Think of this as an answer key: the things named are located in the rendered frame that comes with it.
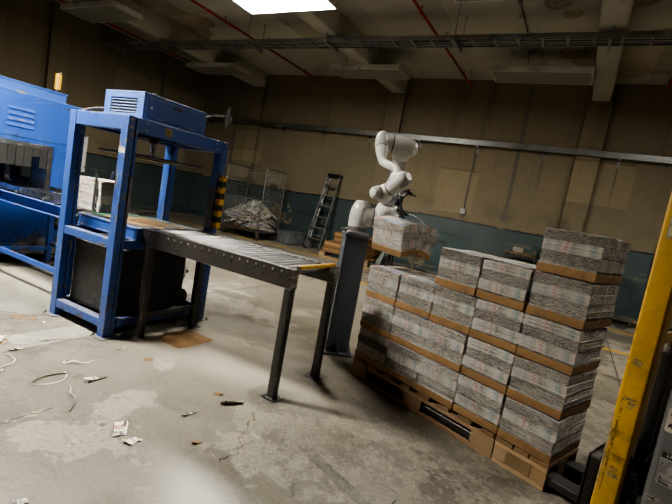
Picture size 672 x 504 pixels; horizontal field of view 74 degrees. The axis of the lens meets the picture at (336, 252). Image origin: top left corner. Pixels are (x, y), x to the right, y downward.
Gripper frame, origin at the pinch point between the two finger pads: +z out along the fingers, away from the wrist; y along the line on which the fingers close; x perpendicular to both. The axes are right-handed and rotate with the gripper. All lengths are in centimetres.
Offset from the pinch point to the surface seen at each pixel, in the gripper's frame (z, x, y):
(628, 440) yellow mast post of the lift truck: -34, 168, 80
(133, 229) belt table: -144, -121, 67
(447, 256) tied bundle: -17, 52, 28
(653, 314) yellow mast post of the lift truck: -38, 165, 28
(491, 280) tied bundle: -17, 84, 35
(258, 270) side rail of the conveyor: -102, -17, 65
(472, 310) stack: -15, 77, 55
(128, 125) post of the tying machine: -163, -115, -2
